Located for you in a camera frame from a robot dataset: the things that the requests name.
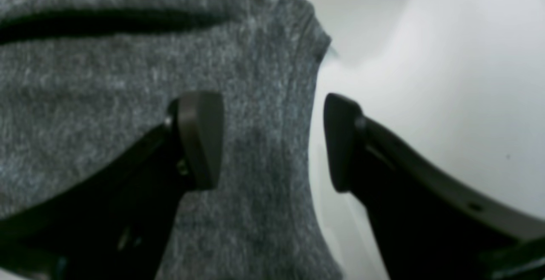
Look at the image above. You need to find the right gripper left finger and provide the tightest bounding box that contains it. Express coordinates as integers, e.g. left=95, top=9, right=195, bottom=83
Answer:
left=0, top=91, right=224, bottom=280

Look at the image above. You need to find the grey long-sleeve t-shirt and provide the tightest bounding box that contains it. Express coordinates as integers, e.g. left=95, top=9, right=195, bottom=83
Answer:
left=0, top=0, right=342, bottom=280

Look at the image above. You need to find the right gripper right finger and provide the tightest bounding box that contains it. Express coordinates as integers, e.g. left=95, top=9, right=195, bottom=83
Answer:
left=323, top=93, right=545, bottom=280

